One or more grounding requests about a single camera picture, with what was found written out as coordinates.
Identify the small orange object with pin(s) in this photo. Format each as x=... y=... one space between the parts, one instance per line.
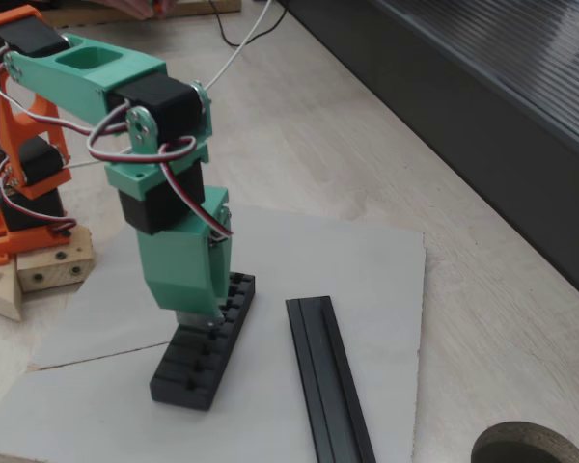
x=155 y=7

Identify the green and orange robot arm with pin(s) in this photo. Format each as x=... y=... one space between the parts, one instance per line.
x=77 y=84

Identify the person's hand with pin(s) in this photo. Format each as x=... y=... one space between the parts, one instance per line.
x=132 y=7

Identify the black slotted holder block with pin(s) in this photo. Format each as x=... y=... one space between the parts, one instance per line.
x=202 y=371

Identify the wooden block with bolts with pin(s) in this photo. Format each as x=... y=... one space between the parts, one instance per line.
x=53 y=270

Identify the grey flat board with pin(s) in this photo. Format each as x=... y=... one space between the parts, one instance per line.
x=101 y=415

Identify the wooden wedge block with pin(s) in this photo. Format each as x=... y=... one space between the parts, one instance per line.
x=0 y=291

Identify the wooden plank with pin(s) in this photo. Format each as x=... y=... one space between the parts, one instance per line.
x=198 y=7

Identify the dark grey window ledge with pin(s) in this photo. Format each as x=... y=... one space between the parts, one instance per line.
x=463 y=125

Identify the black aluminium rail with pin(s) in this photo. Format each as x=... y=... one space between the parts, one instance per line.
x=325 y=376

